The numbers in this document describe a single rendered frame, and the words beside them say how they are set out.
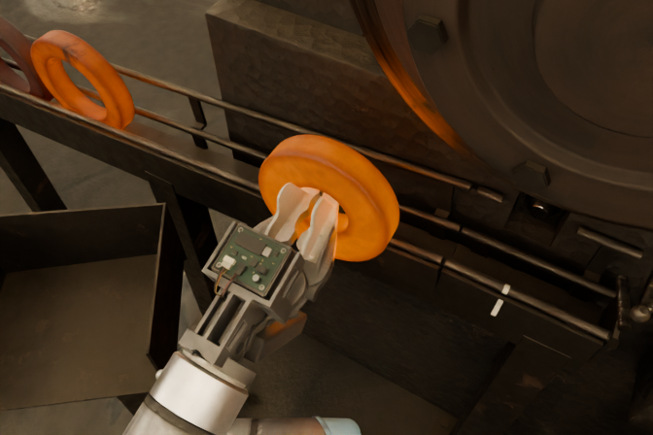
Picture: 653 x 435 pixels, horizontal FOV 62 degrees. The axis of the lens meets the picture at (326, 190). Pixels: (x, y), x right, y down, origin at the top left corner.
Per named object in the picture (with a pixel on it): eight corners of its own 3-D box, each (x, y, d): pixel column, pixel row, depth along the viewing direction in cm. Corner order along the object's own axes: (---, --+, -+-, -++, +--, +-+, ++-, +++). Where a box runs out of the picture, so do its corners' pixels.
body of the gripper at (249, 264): (308, 247, 46) (232, 380, 42) (324, 277, 54) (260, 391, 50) (234, 212, 49) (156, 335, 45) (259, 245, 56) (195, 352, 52)
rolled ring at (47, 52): (12, 47, 89) (27, 36, 91) (84, 135, 100) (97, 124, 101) (64, 33, 78) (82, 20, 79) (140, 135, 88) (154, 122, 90)
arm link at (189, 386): (236, 437, 49) (166, 392, 51) (262, 389, 50) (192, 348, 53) (207, 434, 42) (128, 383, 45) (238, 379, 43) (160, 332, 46)
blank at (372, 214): (261, 116, 56) (243, 136, 54) (401, 156, 50) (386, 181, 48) (285, 216, 67) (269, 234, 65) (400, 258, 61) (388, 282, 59)
